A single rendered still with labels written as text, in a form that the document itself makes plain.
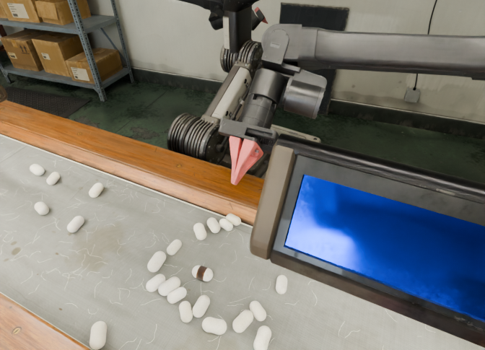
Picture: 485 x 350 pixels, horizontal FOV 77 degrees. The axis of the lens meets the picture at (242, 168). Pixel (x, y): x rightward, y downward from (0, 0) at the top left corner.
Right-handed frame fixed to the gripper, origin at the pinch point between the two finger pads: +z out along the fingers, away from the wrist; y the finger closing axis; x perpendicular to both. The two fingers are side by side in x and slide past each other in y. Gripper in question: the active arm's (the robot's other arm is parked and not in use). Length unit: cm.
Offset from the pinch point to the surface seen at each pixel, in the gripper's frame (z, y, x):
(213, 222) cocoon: 8.6, -3.6, 6.3
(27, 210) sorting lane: 19.0, -41.0, -0.1
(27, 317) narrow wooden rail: 29.1, -19.1, -11.4
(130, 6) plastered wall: -119, -178, 127
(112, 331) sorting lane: 27.5, -7.8, -6.8
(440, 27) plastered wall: -137, 43, 136
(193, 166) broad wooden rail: -1.3, -15.6, 13.6
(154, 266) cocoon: 18.2, -8.0, -1.5
